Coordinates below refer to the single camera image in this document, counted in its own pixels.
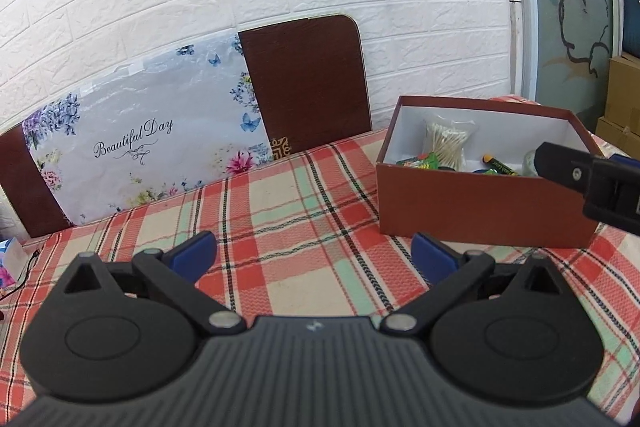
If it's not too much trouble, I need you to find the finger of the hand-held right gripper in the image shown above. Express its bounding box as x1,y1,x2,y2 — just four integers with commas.
581,154,640,236
533,141,604,196

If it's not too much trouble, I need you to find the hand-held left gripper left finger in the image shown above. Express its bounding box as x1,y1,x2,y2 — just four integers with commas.
62,231,246,336

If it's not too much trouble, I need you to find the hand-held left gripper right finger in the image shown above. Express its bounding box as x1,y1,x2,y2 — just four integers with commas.
382,232,571,339

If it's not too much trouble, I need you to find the brown cardboard box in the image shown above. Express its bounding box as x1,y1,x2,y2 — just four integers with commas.
375,95,607,251

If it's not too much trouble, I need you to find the clear glass jar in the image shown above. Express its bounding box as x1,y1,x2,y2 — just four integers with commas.
522,149,542,178

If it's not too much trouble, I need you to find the yellow black tube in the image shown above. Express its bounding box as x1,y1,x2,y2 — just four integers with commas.
481,152,519,176

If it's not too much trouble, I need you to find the green packet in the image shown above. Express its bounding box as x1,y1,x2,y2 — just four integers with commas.
396,152,454,172

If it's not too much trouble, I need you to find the plaid tablecloth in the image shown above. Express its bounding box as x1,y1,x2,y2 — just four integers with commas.
0,94,640,423

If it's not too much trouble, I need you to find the bag of cotton swabs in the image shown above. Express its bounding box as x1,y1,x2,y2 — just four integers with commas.
424,119,477,171

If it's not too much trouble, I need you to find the floral printed poster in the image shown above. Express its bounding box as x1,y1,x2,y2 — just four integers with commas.
22,32,274,228

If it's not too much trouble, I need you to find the dark blue object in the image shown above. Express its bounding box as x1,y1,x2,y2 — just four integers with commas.
622,0,640,58

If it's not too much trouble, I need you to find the glass door with cartoon drawing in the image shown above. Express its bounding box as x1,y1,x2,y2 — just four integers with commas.
500,0,617,118

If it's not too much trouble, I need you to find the brown wooden board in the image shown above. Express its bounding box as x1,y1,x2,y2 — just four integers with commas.
0,126,72,240
238,14,374,156

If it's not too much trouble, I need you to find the tissue box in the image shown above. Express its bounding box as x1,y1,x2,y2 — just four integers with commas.
0,237,30,291

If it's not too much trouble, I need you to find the black cable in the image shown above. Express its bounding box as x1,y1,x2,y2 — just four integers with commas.
0,247,44,304

